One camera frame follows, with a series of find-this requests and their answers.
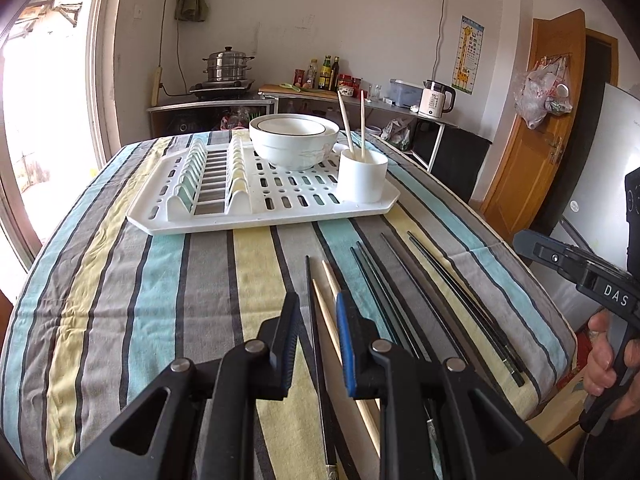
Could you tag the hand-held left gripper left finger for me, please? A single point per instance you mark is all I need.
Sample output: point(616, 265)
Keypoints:
point(290, 340)

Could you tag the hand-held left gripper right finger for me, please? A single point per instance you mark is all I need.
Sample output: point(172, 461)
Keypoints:
point(345, 340)

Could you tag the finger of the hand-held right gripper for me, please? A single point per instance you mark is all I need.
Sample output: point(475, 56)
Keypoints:
point(524, 245)
point(562, 261)

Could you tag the wooden chopstick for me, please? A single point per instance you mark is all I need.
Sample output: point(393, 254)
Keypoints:
point(331, 277)
point(362, 125)
point(325, 320)
point(346, 125)

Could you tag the black chopstick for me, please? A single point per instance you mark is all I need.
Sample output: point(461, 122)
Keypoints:
point(470, 306)
point(371, 290)
point(492, 345)
point(421, 290)
point(382, 290)

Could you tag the white utensil cup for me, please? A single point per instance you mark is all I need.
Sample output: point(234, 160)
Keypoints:
point(362, 180)

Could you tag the person's right hand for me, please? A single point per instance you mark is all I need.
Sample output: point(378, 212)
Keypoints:
point(600, 360)

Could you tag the wooden door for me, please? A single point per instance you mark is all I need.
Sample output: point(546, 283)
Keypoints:
point(525, 180)

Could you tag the silver refrigerator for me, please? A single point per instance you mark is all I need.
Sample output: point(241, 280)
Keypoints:
point(600, 170)

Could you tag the black panel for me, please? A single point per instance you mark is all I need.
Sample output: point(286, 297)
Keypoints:
point(455, 160)

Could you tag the white plastic dish rack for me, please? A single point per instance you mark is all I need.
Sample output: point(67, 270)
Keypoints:
point(300, 195)

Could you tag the striped tablecloth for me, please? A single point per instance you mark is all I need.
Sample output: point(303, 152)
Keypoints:
point(150, 285)

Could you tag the hanging plastic bags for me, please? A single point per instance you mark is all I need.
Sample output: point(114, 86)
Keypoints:
point(542, 92)

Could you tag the plastic bag under counter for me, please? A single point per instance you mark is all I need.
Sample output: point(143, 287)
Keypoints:
point(397, 132)

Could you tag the white electric kettle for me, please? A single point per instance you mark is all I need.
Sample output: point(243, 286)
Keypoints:
point(432, 102)

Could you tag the steel kitchen counter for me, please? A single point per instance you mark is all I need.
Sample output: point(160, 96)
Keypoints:
point(395, 107)

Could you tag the white bowl with dark rim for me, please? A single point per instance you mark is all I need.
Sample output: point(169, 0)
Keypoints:
point(285, 150)
point(334, 140)

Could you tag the clear plastic storage container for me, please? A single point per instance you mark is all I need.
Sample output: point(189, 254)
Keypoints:
point(406, 95)

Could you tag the clear drinking glass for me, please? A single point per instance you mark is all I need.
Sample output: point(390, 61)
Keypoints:
point(375, 91)

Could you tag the red lidded jars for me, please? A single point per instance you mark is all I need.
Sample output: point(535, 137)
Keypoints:
point(349, 83)

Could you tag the metal stove cabinet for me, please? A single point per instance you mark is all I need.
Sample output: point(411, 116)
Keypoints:
point(200, 115)

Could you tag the wooden cutting board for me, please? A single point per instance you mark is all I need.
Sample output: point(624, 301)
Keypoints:
point(280, 91)

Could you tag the dark glass bottle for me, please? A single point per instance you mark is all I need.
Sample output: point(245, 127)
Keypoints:
point(336, 76)

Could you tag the black gas stove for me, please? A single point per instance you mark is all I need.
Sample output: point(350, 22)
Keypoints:
point(220, 89)

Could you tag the green glass bottle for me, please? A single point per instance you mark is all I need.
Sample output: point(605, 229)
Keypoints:
point(325, 75)

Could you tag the small red jar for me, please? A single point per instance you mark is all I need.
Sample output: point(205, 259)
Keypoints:
point(299, 77)

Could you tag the clear bottle with yellow cap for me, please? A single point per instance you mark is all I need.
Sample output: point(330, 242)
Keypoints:
point(311, 77)

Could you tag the stainless steel steamer pot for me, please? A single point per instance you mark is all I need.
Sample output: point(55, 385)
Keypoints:
point(227, 65)

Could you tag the beige power strip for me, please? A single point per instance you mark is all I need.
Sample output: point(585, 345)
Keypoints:
point(157, 85)

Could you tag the giraffe wall poster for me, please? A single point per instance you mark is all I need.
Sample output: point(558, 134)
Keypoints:
point(467, 55)

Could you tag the metal window frame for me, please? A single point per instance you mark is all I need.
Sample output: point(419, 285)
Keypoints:
point(102, 60)

